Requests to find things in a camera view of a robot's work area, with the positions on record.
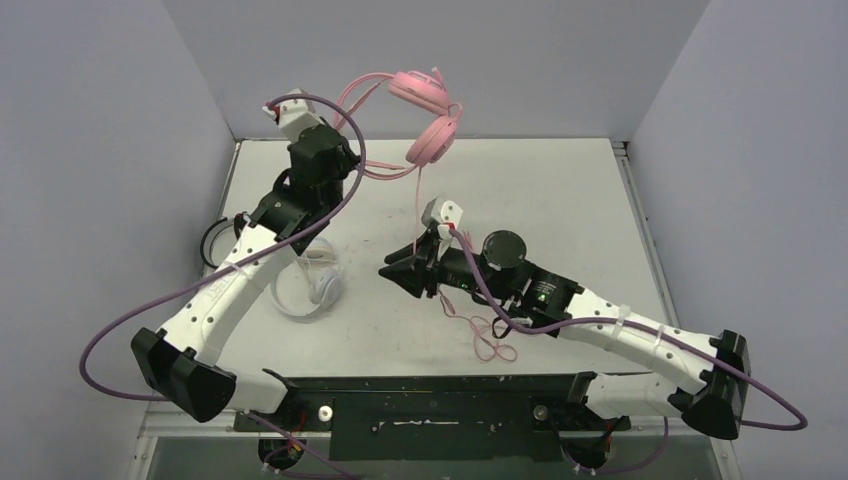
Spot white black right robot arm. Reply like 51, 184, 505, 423
378, 230, 750, 440

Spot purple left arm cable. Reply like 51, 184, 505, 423
78, 93, 367, 480

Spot black white headphones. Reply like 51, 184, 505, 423
199, 212, 249, 269

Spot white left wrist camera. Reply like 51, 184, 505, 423
263, 98, 327, 143

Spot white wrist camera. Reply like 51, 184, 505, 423
421, 197, 464, 239
263, 98, 327, 143

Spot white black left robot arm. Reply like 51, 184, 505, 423
131, 124, 361, 430

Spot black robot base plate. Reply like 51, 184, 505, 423
264, 372, 632, 462

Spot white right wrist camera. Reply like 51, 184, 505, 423
421, 197, 464, 239

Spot pink headphones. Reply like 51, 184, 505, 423
331, 66, 519, 364

